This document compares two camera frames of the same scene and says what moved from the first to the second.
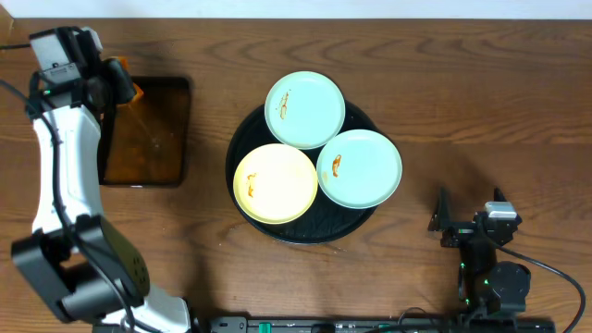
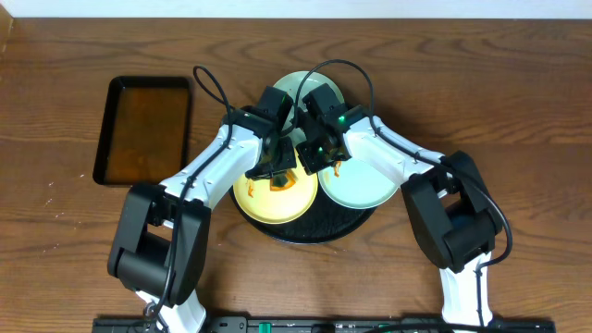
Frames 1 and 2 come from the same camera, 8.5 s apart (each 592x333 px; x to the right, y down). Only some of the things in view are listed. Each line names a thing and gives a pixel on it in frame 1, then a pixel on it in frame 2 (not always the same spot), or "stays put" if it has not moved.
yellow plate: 275,183 stays put
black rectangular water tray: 146,142 stays put
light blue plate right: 359,168 stays put
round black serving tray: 325,222 stays put
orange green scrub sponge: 126,64 to 282,181
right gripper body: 460,232 to 316,156
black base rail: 376,324 stays put
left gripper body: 116,91 to 278,160
